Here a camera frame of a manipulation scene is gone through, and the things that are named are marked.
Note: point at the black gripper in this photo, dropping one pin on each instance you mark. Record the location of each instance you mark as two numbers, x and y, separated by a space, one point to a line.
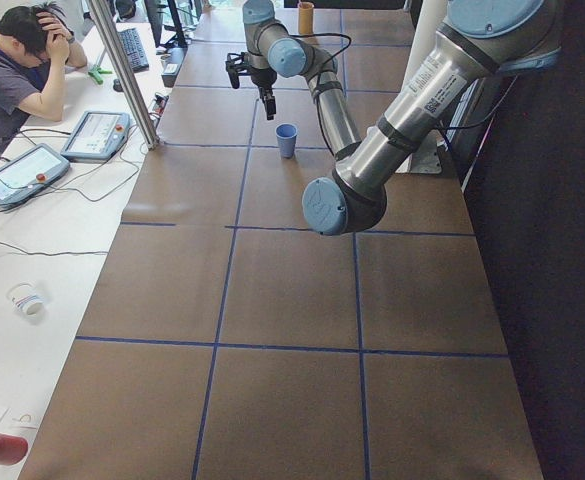
263 80

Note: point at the blue ribbed plastic cup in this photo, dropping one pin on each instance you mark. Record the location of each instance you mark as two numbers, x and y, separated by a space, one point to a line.
286 135

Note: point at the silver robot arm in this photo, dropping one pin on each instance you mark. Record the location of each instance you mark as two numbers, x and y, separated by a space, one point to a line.
371 134

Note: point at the bamboo cup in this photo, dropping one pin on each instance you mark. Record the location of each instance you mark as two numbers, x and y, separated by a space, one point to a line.
305 10

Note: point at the white paper cup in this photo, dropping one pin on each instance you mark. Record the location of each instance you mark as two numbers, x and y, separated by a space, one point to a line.
26 299

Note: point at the black keyboard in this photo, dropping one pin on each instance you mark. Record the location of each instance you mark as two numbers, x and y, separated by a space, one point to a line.
133 48

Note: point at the green tool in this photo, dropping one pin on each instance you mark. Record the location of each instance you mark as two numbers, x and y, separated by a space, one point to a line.
96 71

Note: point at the teach pendant far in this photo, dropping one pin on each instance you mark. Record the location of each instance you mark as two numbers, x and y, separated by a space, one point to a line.
97 137

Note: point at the teach pendant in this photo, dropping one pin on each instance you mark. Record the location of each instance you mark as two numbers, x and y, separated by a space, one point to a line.
30 173
97 137

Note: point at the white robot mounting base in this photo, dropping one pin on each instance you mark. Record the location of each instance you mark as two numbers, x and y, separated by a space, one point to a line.
427 16

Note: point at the seated person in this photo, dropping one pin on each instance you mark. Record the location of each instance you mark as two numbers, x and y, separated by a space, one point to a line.
36 48

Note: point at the teach pendant near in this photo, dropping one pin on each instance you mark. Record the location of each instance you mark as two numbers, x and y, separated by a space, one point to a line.
30 173

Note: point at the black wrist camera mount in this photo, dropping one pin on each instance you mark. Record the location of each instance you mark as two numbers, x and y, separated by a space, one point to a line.
236 66

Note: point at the aluminium frame post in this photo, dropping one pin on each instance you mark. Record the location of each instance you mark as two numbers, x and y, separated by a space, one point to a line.
100 14

